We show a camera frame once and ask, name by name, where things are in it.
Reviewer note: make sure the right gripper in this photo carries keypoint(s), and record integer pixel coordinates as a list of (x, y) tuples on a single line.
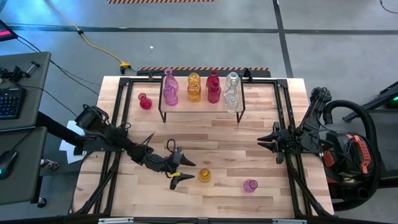
[(284, 140)]

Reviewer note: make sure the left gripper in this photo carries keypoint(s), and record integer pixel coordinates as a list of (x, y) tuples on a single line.
[(172, 163)]

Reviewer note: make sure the clear squat glass vase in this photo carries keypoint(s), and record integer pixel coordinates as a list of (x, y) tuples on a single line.
[(231, 105)]

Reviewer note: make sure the clear tall glass vase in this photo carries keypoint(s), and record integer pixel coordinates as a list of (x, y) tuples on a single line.
[(232, 79)]

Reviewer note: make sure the red faceted glass vase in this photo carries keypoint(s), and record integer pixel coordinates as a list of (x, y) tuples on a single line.
[(145, 102)]

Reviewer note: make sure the pink teardrop glass vase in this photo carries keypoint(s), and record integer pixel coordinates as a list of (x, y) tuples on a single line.
[(170, 81)]

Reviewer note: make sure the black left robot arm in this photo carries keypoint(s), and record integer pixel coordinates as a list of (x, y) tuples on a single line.
[(124, 143)]

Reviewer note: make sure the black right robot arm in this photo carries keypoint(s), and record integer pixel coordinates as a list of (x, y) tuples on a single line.
[(315, 105)]

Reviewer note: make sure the yellow label tag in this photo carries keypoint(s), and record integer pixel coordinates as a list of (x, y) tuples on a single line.
[(175, 175)]

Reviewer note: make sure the orange and black device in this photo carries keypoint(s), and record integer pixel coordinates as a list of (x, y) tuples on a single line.
[(362, 152)]

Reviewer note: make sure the hazard-striped black mat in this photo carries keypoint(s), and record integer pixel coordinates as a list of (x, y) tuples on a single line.
[(202, 72)]

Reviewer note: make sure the black stand with green light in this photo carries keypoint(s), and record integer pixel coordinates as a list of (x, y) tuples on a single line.
[(379, 99)]

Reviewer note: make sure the white paper sheet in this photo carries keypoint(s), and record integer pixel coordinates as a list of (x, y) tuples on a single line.
[(70, 149)]

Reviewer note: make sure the black caster wheel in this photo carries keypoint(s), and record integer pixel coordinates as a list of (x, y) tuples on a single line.
[(42, 202)]

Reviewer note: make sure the grey desk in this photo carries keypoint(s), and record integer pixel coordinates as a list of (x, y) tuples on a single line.
[(37, 93), (21, 174)]

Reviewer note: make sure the black computer mouse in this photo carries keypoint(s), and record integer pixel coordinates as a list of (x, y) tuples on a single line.
[(7, 163)]

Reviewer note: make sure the black keyboard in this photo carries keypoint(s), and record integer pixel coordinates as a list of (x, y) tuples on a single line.
[(11, 102)]

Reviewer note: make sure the black desk clamp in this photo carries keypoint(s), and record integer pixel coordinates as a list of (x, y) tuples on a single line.
[(17, 74)]

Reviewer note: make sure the monitor with red screen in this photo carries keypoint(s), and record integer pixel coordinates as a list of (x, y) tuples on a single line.
[(6, 31)]

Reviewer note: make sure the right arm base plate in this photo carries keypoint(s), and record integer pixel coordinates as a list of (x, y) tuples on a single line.
[(303, 152)]

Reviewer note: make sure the wooden shelf black frame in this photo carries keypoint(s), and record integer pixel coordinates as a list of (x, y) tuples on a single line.
[(183, 105)]

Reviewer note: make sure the black frame clamp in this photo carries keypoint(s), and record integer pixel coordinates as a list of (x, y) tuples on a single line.
[(247, 73)]

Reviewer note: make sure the silver metal bracket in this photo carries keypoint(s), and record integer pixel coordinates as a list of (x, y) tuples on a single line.
[(289, 221), (116, 220)]

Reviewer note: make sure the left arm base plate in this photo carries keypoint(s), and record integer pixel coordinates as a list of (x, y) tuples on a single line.
[(90, 146)]

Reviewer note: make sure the black aluminium table frame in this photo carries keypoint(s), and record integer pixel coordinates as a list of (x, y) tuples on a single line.
[(124, 82)]

